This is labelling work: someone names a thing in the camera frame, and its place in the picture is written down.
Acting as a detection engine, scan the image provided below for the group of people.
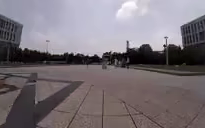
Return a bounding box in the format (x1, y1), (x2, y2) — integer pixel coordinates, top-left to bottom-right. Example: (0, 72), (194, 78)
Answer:
(101, 56), (131, 70)

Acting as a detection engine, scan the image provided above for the distant tower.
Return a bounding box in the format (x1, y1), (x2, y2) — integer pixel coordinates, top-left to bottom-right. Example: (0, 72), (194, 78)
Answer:
(125, 40), (130, 53)

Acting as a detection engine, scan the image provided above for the grey paved plaza ground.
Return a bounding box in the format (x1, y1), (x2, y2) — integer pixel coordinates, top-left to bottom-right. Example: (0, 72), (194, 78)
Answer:
(0, 63), (205, 128)

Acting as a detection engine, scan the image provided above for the row of dark trees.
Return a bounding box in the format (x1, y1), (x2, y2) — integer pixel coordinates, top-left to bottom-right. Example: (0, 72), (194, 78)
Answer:
(9, 43), (191, 66)

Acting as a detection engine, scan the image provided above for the lamp pole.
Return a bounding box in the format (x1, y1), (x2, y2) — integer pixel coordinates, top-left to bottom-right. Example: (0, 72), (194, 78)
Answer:
(45, 39), (51, 54)
(163, 35), (170, 66)

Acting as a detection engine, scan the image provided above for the raised kerb strip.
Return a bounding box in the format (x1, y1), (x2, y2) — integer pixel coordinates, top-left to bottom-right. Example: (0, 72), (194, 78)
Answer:
(132, 64), (205, 77)

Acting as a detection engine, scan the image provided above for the grey multi-storey building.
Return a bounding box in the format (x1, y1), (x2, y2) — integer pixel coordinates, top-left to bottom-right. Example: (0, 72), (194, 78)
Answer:
(180, 10), (205, 64)

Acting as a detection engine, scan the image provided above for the pale multi-storey building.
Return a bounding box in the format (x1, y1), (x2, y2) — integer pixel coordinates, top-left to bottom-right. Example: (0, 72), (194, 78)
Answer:
(0, 9), (24, 63)

